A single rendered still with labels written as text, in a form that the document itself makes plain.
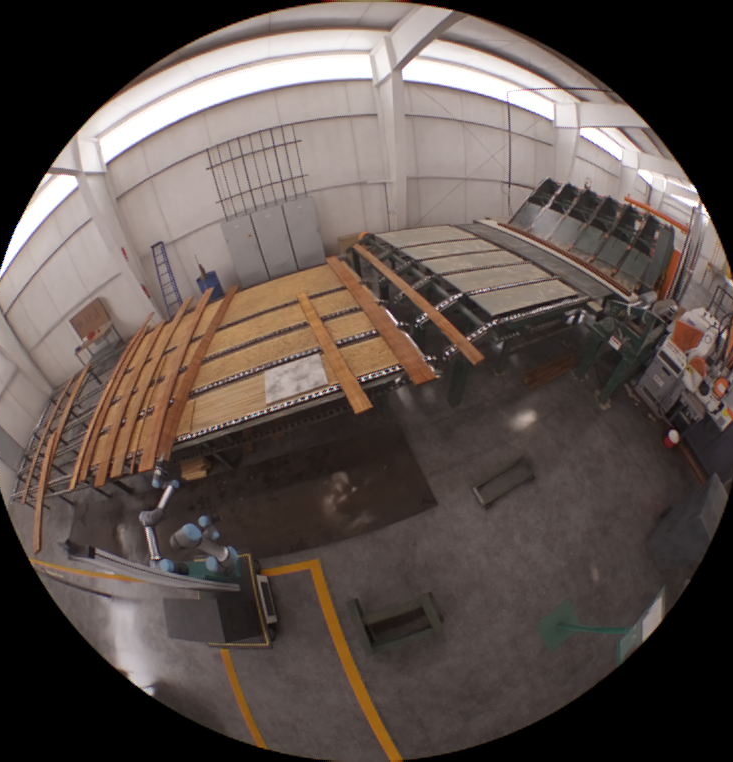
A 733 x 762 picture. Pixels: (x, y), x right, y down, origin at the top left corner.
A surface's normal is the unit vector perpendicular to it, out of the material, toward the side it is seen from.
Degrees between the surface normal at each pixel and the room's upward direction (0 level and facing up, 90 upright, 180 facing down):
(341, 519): 0
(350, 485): 0
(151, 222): 90
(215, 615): 0
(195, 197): 89
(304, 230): 90
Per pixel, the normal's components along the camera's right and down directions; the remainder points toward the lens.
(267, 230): 0.32, 0.66
